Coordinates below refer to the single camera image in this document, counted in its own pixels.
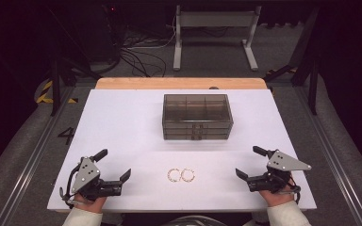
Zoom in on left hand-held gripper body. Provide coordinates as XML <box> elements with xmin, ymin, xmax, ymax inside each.
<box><xmin>71</xmin><ymin>155</ymin><xmax>123</xmax><ymax>202</ymax></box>

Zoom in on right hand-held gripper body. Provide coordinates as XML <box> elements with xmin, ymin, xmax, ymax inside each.
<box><xmin>246</xmin><ymin>149</ymin><xmax>313</xmax><ymax>194</ymax></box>

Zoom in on dark clear drawer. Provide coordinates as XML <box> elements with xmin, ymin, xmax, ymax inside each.
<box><xmin>163</xmin><ymin>133</ymin><xmax>231</xmax><ymax>141</ymax></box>
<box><xmin>162</xmin><ymin>127</ymin><xmax>233</xmax><ymax>136</ymax></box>
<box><xmin>162</xmin><ymin>120</ymin><xmax>234</xmax><ymax>130</ymax></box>

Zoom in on dark clear drawer box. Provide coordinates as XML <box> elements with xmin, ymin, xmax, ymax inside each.
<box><xmin>162</xmin><ymin>93</ymin><xmax>235</xmax><ymax>141</ymax></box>

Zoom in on person's left hand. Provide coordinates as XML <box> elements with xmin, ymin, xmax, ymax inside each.
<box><xmin>74</xmin><ymin>192</ymin><xmax>107</xmax><ymax>215</ymax></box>

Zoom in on person's right hand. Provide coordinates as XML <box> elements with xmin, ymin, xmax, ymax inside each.
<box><xmin>258</xmin><ymin>175</ymin><xmax>298</xmax><ymax>207</ymax></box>

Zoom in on person's torso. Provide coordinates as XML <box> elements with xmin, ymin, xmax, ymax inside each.
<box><xmin>102</xmin><ymin>213</ymin><xmax>270</xmax><ymax>226</ymax></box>

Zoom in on black metal stand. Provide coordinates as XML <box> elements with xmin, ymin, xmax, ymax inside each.
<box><xmin>263</xmin><ymin>6</ymin><xmax>321</xmax><ymax>116</ymax></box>
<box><xmin>45</xmin><ymin>6</ymin><xmax>103</xmax><ymax>118</ymax></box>

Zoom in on yellow black floor tape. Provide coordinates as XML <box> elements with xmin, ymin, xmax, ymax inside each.
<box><xmin>36</xmin><ymin>80</ymin><xmax>79</xmax><ymax>105</ymax></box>

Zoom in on wooden table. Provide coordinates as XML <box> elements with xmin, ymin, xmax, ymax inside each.
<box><xmin>94</xmin><ymin>77</ymin><xmax>269</xmax><ymax>90</ymax></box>

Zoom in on black equipment case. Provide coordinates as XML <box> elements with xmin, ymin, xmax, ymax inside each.
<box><xmin>83</xmin><ymin>2</ymin><xmax>128</xmax><ymax>63</ymax></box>

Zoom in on white metal stand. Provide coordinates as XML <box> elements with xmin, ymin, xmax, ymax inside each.
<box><xmin>173</xmin><ymin>4</ymin><xmax>262</xmax><ymax>72</ymax></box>

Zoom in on left hand-held gripper cable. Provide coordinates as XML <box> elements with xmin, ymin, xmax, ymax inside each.
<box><xmin>58</xmin><ymin>165</ymin><xmax>83</xmax><ymax>209</ymax></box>

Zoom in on hand-held gripper cable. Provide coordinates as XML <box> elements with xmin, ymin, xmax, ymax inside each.
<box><xmin>58</xmin><ymin>165</ymin><xmax>83</xmax><ymax>209</ymax></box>
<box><xmin>286</xmin><ymin>179</ymin><xmax>303</xmax><ymax>205</ymax></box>

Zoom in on right hand-held gripper cable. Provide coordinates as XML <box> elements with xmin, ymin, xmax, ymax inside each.
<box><xmin>286</xmin><ymin>179</ymin><xmax>303</xmax><ymax>205</ymax></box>

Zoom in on aluminium floor rail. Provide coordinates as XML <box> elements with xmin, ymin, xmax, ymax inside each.
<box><xmin>294</xmin><ymin>86</ymin><xmax>362</xmax><ymax>226</ymax></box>
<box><xmin>0</xmin><ymin>87</ymin><xmax>76</xmax><ymax>226</ymax></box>

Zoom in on black floor cables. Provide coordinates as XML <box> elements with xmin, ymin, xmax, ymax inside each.
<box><xmin>89</xmin><ymin>27</ymin><xmax>168</xmax><ymax>78</ymax></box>

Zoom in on white floor cable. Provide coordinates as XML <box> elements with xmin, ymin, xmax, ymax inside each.
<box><xmin>127</xmin><ymin>15</ymin><xmax>177</xmax><ymax>51</ymax></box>

